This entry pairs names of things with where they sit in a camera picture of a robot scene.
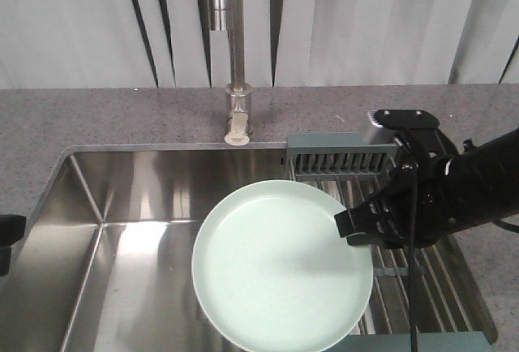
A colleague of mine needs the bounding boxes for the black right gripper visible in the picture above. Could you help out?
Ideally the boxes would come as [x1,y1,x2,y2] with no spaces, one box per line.
[334,152,458,249]

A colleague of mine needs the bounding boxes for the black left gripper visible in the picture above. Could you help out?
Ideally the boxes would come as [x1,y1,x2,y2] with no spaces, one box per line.
[0,214,25,277]

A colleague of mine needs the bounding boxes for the mint green round plate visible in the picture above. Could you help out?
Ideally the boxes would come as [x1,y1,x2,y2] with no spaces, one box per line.
[191,180,374,351]

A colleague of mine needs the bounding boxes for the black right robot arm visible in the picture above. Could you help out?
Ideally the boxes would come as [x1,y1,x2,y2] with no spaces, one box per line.
[334,130,518,249]

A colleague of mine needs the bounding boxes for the teal and steel dish rack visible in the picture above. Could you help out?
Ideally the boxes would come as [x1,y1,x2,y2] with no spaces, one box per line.
[285,133,497,351]

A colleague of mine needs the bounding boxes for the stainless steel sink basin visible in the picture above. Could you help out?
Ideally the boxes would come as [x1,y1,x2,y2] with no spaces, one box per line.
[0,141,499,352]

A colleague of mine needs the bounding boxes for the white pleated curtain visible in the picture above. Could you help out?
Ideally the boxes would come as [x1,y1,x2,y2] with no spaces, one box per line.
[1,0,518,88]

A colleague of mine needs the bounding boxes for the stainless steel faucet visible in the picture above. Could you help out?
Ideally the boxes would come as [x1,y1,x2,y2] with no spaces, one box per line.
[209,0,252,147]

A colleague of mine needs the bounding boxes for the black camera cable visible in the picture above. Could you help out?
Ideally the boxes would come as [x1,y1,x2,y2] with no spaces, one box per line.
[399,163,420,352]

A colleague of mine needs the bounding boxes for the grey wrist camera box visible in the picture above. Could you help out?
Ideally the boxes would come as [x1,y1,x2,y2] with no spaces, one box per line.
[360,109,458,157]

